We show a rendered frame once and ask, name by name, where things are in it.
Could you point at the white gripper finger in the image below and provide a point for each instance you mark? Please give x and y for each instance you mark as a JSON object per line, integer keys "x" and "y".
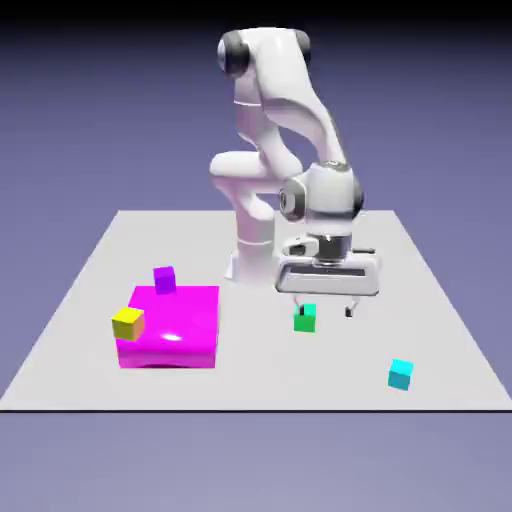
{"x": 300, "y": 306}
{"x": 351, "y": 307}

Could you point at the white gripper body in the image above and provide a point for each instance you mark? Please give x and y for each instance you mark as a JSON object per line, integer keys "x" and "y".
{"x": 328, "y": 282}

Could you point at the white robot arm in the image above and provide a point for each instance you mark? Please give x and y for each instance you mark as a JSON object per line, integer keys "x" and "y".
{"x": 280, "y": 100}

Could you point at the small green cube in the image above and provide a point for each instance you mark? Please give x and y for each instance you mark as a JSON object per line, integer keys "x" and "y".
{"x": 305, "y": 320}

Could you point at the small cyan cube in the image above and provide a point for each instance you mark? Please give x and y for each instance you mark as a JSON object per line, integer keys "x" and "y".
{"x": 400, "y": 375}

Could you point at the small purple cube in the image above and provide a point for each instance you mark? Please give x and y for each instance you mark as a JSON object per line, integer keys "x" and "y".
{"x": 164, "y": 280}

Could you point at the small yellow cube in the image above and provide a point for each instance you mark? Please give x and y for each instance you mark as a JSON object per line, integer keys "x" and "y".
{"x": 127, "y": 324}

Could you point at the large magenta box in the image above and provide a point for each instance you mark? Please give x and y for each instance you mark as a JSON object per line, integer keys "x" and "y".
{"x": 180, "y": 328}

